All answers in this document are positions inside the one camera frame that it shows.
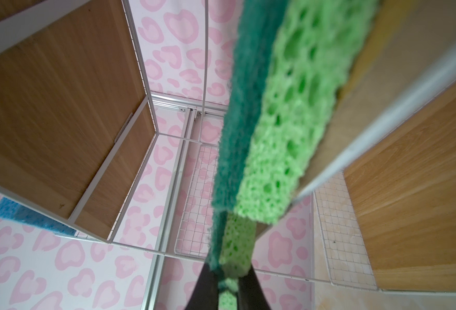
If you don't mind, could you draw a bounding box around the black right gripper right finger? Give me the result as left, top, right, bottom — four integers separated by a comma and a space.
237, 266, 271, 310

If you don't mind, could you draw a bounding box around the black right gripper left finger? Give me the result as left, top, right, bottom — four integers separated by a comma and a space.
185, 267, 222, 310

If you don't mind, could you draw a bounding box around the green scouring pad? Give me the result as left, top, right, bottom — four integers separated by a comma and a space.
212, 1, 379, 224
206, 211, 256, 309

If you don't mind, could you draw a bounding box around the white wire three-tier shelf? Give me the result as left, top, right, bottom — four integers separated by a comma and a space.
0, 0, 456, 310

